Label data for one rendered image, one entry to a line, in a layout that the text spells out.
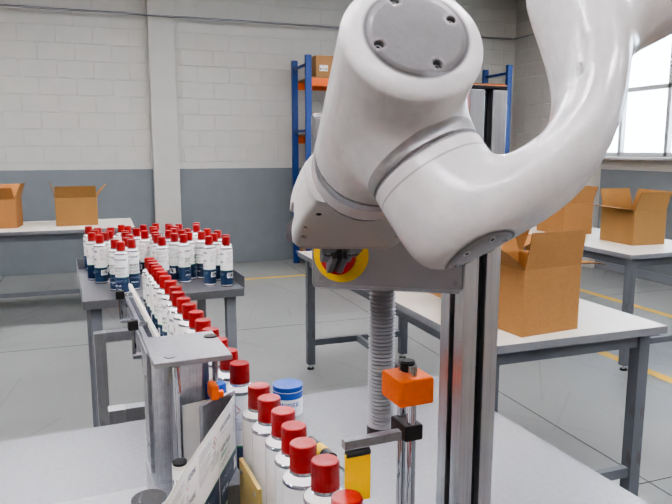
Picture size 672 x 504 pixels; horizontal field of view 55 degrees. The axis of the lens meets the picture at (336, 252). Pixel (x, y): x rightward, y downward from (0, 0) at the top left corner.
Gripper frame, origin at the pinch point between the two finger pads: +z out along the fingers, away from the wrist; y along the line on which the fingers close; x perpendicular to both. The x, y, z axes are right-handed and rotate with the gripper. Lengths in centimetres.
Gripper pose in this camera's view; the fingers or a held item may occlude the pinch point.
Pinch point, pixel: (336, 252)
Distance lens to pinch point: 65.1
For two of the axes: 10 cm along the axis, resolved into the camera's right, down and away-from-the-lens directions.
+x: 0.6, 9.2, -3.8
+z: -1.4, 3.9, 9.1
